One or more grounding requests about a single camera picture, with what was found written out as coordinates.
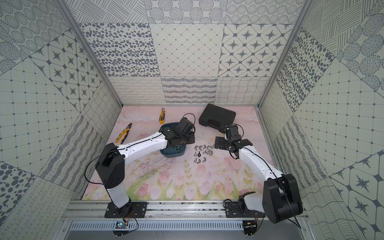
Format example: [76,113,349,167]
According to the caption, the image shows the yellow black utility knife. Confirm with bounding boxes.
[159,108,165,125]

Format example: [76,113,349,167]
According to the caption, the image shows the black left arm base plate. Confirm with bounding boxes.
[105,201,148,219]

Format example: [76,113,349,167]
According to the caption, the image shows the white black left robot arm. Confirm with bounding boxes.
[94,117,196,211]

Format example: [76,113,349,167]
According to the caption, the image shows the yellow black pliers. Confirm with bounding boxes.
[115,123,132,145]

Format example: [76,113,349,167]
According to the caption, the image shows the aluminium mounting rail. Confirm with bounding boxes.
[61,200,310,221]

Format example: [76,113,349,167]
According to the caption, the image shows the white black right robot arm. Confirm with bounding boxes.
[215,124,304,228]

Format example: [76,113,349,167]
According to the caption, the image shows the black plastic tool case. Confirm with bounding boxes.
[199,104,236,133]

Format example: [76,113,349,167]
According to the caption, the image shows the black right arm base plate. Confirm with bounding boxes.
[223,200,265,218]

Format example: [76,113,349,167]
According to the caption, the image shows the teal plastic storage box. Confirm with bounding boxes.
[160,122,187,158]

